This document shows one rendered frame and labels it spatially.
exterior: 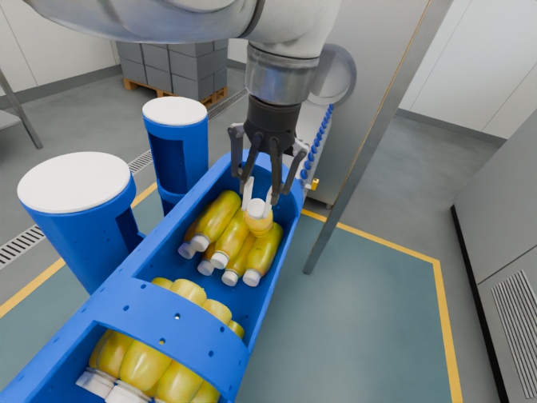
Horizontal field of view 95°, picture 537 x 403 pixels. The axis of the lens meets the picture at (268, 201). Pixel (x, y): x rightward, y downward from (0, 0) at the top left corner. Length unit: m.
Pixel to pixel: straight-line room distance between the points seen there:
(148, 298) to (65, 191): 0.57
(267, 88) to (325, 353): 1.58
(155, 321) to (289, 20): 0.37
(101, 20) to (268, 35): 0.15
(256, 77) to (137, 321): 0.33
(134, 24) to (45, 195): 0.73
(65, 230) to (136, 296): 0.53
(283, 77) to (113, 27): 0.17
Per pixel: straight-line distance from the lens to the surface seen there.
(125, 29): 0.24
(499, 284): 2.32
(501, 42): 5.06
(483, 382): 2.22
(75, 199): 0.86
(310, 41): 0.32
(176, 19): 0.21
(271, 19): 0.28
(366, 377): 1.80
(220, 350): 0.40
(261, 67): 0.33
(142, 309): 0.39
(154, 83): 3.97
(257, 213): 0.49
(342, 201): 1.37
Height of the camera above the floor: 1.58
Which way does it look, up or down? 43 degrees down
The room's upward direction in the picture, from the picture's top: 12 degrees clockwise
